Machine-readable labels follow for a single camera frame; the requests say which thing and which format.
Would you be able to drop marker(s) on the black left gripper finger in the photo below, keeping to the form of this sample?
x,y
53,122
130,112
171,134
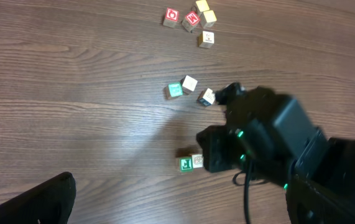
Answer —
x,y
50,202

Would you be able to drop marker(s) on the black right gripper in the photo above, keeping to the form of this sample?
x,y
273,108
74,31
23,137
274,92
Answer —
x,y
248,139

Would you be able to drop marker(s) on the plain E pretzel block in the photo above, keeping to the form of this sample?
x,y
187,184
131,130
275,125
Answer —
x,y
197,160

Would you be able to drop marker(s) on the green letter F block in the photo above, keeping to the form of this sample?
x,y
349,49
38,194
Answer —
x,y
185,164

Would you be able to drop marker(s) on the red Y wooden block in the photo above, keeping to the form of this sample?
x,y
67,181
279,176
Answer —
x,y
207,97

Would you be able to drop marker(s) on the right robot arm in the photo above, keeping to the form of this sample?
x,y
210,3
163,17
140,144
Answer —
x,y
321,187

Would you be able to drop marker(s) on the red letter wooden block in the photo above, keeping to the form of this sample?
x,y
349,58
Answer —
x,y
188,84

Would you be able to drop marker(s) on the green letter B block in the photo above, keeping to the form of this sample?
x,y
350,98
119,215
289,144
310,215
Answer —
x,y
173,90

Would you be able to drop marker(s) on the blue X wooden block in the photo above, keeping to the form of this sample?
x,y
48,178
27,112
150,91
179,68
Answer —
x,y
206,39

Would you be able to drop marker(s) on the yellow front wooden block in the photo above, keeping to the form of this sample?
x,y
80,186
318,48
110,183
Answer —
x,y
208,19

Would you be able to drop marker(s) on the yellow wooden block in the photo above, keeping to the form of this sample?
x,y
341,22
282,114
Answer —
x,y
208,19
201,6

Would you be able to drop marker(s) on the red letter M block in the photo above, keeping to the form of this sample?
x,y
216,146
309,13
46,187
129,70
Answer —
x,y
190,21

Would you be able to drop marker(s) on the red apple picture block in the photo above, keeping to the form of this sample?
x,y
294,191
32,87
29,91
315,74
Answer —
x,y
171,17

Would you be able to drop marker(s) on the yellow rear wooden block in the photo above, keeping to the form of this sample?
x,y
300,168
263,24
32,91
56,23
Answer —
x,y
201,6

